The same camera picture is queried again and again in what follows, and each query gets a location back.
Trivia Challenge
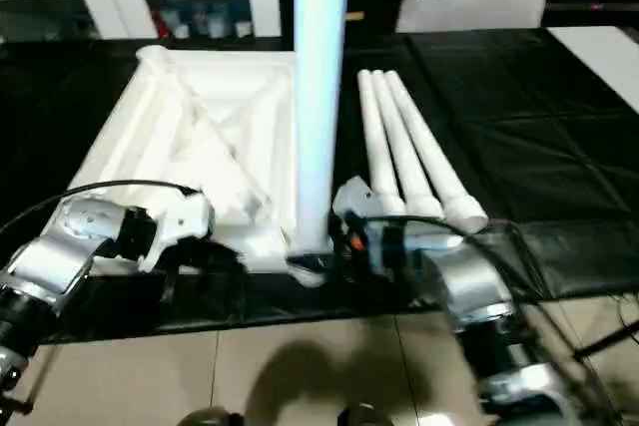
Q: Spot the dark robot foot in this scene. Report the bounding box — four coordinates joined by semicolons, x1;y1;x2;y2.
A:
183;408;244;426
338;401;396;426

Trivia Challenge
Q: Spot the dark robot right foot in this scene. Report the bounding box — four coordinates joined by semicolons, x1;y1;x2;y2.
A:
338;401;396;426

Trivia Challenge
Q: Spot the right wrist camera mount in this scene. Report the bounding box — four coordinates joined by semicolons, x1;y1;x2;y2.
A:
332;176;381;227

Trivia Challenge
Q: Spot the red packet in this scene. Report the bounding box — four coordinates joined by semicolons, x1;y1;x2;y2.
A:
153;4;174;38

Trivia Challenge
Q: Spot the white table leg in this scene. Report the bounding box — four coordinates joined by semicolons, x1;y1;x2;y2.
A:
292;0;350;253
371;69;445;220
356;69;408;215
386;70;489;235

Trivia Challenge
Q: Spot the white jar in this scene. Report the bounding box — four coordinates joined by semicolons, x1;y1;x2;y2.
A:
208;11;229;38

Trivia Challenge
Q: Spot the dark robot left foot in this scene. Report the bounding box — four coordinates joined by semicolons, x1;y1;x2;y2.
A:
183;408;244;426

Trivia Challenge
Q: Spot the white plastic table top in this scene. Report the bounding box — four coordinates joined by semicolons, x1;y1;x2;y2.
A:
64;45;335;288

